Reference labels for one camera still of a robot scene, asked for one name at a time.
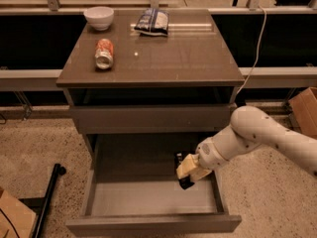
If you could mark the black metal leg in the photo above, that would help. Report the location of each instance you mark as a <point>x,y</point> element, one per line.
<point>41,205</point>

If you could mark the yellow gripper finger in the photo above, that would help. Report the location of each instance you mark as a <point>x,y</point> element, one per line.
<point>198,174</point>
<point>188,166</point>

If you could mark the cardboard box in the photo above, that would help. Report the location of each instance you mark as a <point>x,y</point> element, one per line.
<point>304,107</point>
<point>16,219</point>

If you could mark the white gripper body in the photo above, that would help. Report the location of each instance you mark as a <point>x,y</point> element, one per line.
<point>208,156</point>

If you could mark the open grey middle drawer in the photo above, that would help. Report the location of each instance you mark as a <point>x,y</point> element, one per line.
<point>133,190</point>

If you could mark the dark rxbar chocolate bar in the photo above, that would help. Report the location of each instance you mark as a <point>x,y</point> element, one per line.
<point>184,183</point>

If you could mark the grey horizontal rail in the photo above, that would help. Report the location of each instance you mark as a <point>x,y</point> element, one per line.
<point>260,77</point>

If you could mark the white ceramic bowl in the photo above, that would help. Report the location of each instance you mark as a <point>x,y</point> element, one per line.
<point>100,17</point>

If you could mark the cardboard box right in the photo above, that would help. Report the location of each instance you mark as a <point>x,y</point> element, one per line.
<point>304,107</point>

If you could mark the cardboard box bottom left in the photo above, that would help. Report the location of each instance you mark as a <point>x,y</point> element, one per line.
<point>16,219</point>

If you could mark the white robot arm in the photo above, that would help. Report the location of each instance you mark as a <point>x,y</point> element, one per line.
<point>249,128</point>

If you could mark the orange soda can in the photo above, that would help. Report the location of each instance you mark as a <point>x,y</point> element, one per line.
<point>104,54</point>

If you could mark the blue white chip bag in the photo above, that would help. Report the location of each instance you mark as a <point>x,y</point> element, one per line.
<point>153,22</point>

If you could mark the closed grey upper drawer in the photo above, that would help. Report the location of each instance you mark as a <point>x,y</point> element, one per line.
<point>150,119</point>

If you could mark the grey drawer cabinet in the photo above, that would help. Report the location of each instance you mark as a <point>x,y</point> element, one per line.
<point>190,66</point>

